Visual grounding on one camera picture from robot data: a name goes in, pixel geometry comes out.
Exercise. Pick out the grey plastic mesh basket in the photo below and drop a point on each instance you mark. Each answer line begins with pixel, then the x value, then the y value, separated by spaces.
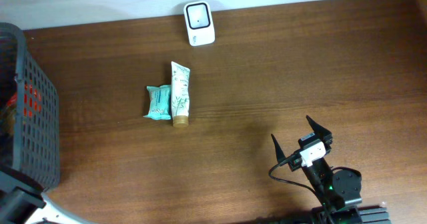
pixel 29 112

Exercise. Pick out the white floral cream tube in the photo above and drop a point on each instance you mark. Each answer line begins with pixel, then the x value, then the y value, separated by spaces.
pixel 179 95

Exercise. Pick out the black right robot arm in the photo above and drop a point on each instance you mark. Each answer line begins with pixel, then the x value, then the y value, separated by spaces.
pixel 337 189

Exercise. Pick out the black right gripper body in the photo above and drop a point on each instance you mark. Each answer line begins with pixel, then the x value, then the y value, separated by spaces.
pixel 294 160

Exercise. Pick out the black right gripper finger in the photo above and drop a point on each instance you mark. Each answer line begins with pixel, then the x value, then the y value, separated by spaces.
pixel 278 150
pixel 323 134

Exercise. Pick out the white barcode scanner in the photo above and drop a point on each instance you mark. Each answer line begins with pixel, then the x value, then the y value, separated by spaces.
pixel 199 23

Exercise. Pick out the teal wet wipes pack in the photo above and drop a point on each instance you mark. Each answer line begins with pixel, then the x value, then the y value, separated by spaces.
pixel 159 105

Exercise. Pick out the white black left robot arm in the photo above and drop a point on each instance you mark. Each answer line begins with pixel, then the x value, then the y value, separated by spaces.
pixel 24 201

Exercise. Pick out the black aluminium arm base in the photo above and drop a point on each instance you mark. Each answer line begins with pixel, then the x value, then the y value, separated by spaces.
pixel 373 215

